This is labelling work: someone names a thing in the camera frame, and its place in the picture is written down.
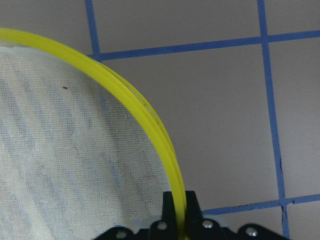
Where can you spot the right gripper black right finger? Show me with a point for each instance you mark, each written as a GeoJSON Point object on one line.
{"type": "Point", "coordinates": [199, 227]}

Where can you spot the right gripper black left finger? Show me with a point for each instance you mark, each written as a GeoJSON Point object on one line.
{"type": "Point", "coordinates": [164, 228]}

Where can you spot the yellow steamer basket with cloth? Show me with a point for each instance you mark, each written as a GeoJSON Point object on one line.
{"type": "Point", "coordinates": [81, 150]}

